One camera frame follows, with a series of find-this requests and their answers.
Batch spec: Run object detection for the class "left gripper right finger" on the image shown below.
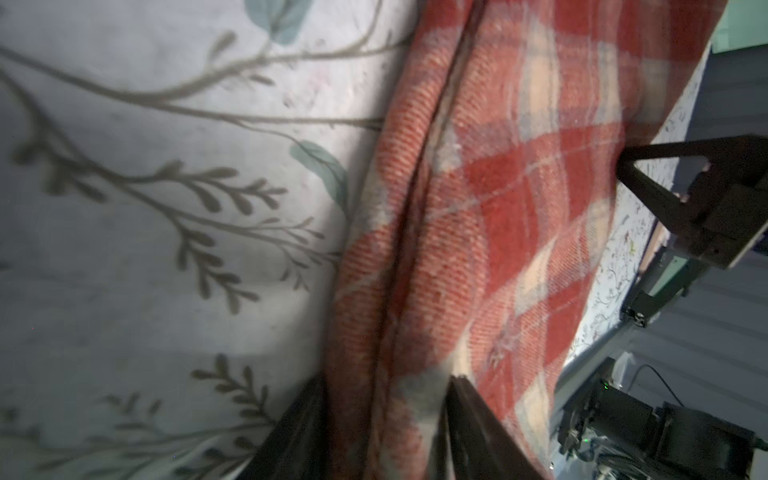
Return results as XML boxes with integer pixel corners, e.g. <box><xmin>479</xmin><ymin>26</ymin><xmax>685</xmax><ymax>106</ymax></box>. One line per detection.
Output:
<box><xmin>446</xmin><ymin>376</ymin><xmax>544</xmax><ymax>480</ymax></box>

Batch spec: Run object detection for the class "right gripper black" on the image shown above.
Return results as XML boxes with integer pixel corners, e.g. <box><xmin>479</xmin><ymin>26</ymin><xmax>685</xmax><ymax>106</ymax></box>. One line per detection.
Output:
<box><xmin>616</xmin><ymin>135</ymin><xmax>767</xmax><ymax>269</ymax></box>

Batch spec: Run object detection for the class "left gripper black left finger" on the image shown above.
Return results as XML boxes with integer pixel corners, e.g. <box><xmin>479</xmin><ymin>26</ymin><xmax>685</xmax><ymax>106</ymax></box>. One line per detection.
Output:
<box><xmin>236</xmin><ymin>374</ymin><xmax>327</xmax><ymax>480</ymax></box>

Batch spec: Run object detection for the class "red plaid skirt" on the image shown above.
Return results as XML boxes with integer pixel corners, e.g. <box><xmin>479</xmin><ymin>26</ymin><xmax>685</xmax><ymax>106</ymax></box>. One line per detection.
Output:
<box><xmin>324</xmin><ymin>1</ymin><xmax>725</xmax><ymax>479</ymax></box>

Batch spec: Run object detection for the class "mint green file organizer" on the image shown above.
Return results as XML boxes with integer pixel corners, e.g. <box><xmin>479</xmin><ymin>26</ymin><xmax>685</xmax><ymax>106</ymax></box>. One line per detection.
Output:
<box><xmin>711</xmin><ymin>0</ymin><xmax>768</xmax><ymax>54</ymax></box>

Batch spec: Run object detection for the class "floral table mat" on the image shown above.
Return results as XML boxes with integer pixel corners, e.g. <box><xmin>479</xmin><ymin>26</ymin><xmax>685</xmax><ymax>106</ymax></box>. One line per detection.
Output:
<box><xmin>0</xmin><ymin>0</ymin><xmax>712</xmax><ymax>480</ymax></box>

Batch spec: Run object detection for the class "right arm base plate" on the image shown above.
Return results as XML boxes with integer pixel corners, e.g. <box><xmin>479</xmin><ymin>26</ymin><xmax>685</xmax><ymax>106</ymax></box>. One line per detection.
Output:
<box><xmin>556</xmin><ymin>358</ymin><xmax>767</xmax><ymax>479</ymax></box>

